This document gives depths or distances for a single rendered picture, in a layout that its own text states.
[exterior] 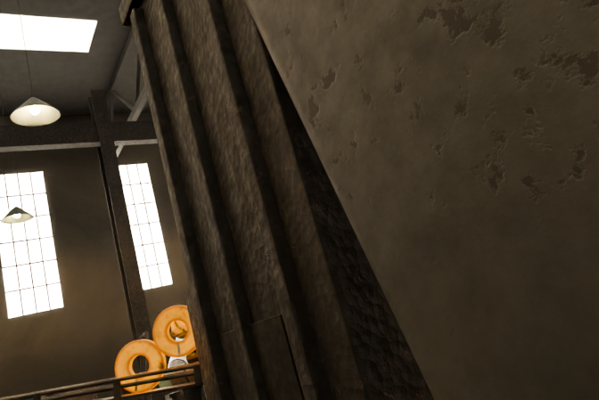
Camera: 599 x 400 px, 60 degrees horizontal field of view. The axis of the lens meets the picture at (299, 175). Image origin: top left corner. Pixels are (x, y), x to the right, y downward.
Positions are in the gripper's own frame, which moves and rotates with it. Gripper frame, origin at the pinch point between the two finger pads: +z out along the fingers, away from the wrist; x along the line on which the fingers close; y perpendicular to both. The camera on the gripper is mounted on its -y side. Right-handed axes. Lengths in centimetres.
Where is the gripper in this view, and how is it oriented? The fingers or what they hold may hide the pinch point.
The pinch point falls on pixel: (176, 324)
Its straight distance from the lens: 171.4
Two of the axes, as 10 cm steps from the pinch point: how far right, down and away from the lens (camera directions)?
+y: -2.5, -8.3, 5.1
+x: 9.6, -2.9, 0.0
